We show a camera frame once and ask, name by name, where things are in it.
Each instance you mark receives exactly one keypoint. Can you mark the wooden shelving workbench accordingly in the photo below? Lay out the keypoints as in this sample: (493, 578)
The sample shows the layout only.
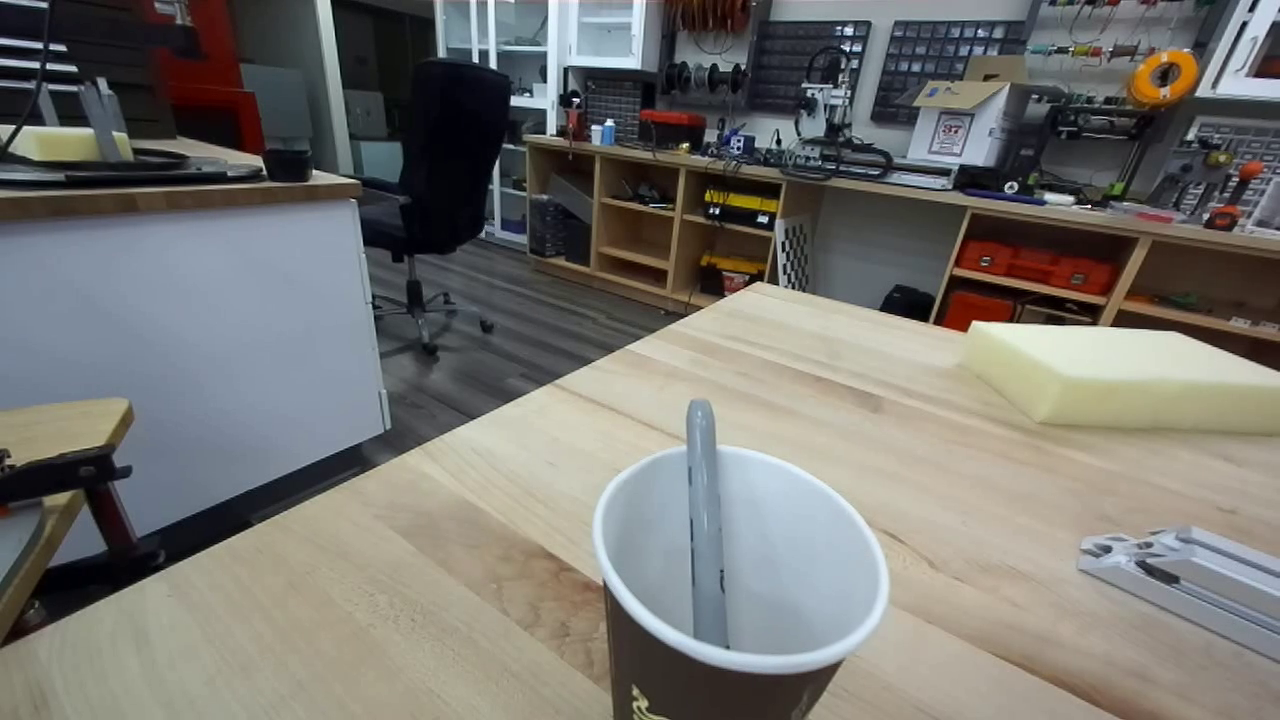
(664, 202)

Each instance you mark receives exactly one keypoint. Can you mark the wooden stool with red clamp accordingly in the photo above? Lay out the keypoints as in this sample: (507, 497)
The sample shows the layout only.
(52, 432)

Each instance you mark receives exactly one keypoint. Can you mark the small black round object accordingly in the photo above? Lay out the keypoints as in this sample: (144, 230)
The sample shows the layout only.
(285, 161)

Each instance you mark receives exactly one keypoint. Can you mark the white paper cup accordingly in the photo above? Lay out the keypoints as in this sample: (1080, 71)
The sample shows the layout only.
(786, 561)

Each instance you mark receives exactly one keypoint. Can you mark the white wood-topped island cabinet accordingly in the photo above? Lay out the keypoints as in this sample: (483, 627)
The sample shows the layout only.
(203, 332)

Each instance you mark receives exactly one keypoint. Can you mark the yellow black tool case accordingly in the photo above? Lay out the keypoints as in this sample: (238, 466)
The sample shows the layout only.
(741, 208)
(730, 275)

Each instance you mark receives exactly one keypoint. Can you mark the white cardboard box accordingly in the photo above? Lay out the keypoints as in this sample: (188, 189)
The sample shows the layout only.
(961, 127)

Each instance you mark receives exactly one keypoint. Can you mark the grey marker pen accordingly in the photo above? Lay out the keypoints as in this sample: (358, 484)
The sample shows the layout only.
(704, 505)

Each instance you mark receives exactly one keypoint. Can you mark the orange tape roll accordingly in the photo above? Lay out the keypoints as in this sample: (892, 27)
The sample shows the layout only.
(1143, 82)

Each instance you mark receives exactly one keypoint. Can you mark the red toolbox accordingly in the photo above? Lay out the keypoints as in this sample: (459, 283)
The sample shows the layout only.
(668, 131)

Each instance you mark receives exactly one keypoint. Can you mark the black bag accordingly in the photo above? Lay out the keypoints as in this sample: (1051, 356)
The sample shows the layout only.
(911, 301)

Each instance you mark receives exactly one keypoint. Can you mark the white glass door cabinet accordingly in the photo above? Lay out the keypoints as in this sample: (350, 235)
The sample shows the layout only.
(526, 43)

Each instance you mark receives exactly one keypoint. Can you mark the aluminium extrusion bar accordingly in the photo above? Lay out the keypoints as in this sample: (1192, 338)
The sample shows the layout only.
(1201, 574)

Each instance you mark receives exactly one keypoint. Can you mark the yellow foam block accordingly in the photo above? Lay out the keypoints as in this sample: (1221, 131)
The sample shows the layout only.
(1123, 381)

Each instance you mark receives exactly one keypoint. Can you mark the black benchtop machine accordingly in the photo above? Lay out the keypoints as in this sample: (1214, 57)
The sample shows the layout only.
(833, 127)

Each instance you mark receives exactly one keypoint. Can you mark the black office chair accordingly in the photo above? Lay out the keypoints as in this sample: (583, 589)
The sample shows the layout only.
(454, 144)

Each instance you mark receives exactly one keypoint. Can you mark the thin yellow foam pad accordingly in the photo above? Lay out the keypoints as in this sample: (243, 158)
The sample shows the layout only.
(60, 144)

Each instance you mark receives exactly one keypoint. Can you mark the red storage bin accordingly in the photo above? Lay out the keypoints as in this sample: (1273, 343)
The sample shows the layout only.
(977, 309)
(1033, 267)
(1087, 277)
(986, 258)

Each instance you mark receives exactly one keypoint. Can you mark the red tool cabinet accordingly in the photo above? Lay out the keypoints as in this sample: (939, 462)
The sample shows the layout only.
(203, 64)

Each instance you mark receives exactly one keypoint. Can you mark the black pegboard bin panel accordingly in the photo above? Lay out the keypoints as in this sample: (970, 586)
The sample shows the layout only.
(786, 62)
(940, 52)

